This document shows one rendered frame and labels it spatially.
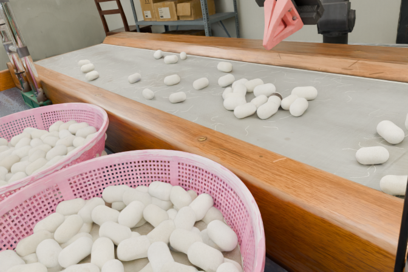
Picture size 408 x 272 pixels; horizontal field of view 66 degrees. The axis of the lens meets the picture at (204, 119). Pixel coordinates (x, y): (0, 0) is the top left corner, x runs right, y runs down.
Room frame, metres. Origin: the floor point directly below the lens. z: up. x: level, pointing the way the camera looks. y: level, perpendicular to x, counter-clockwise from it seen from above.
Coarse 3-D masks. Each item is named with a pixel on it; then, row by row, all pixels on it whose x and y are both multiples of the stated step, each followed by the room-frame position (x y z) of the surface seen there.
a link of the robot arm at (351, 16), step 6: (348, 12) 0.78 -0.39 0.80; (354, 12) 0.78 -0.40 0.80; (348, 18) 0.78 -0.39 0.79; (354, 18) 0.78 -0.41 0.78; (318, 24) 0.82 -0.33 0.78; (348, 24) 0.78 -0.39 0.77; (354, 24) 0.79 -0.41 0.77; (318, 30) 0.83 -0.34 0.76; (330, 30) 0.82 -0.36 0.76; (336, 30) 0.81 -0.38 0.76; (342, 30) 0.80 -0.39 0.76; (348, 30) 0.79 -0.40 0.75
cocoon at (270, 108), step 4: (264, 104) 0.41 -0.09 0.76; (268, 104) 0.41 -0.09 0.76; (272, 104) 0.41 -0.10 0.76; (276, 104) 0.42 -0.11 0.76; (260, 108) 0.41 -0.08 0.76; (264, 108) 0.40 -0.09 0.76; (268, 108) 0.40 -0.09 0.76; (272, 108) 0.41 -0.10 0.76; (276, 108) 0.41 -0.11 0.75; (260, 112) 0.40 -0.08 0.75; (264, 112) 0.40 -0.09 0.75; (268, 112) 0.40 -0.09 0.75; (272, 112) 0.41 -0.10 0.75; (260, 116) 0.40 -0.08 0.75; (264, 116) 0.40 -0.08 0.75; (268, 116) 0.40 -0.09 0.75
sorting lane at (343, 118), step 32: (64, 64) 1.04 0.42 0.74; (96, 64) 0.96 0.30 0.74; (128, 64) 0.89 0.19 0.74; (160, 64) 0.83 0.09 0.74; (192, 64) 0.77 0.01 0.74; (256, 64) 0.68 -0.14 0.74; (128, 96) 0.61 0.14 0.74; (160, 96) 0.58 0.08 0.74; (192, 96) 0.55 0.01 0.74; (320, 96) 0.45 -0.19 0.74; (352, 96) 0.43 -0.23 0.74; (384, 96) 0.42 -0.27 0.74; (224, 128) 0.40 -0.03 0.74; (256, 128) 0.38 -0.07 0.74; (288, 128) 0.37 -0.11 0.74; (320, 128) 0.35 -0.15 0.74; (352, 128) 0.34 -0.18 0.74; (320, 160) 0.29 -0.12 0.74; (352, 160) 0.28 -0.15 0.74
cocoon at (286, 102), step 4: (288, 96) 0.43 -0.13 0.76; (292, 96) 0.43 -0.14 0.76; (296, 96) 0.43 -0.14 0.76; (284, 100) 0.42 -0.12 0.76; (288, 100) 0.42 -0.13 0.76; (292, 100) 0.42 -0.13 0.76; (280, 104) 0.43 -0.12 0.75; (284, 104) 0.42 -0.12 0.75; (288, 104) 0.42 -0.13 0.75; (284, 108) 0.42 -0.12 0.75; (288, 108) 0.42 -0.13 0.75
